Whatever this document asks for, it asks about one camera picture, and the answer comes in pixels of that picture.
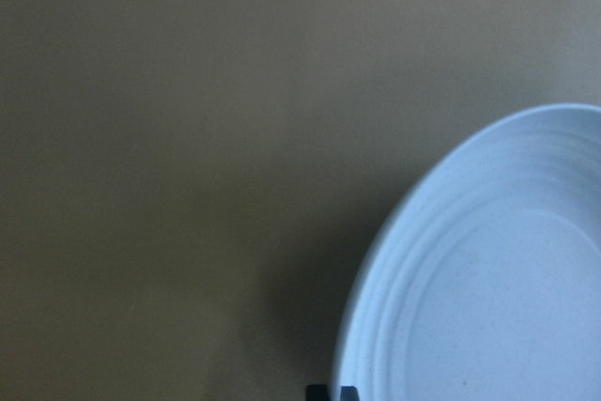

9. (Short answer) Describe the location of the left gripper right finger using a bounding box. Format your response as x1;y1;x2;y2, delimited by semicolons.
339;386;360;401

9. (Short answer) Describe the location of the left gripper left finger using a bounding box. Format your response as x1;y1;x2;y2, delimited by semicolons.
305;384;331;401

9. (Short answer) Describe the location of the blue round plate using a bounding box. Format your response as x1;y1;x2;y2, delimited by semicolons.
330;104;600;400

